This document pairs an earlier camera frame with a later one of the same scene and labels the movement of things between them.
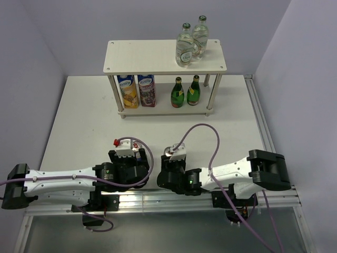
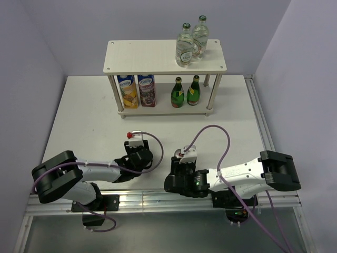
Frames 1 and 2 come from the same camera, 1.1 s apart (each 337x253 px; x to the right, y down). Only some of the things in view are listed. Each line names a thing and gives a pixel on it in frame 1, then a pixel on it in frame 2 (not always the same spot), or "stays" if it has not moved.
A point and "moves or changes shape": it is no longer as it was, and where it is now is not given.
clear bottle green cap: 200,36 stays
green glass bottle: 193,92 stays
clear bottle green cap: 185,49 stays
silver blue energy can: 167,152 moves or changes shape
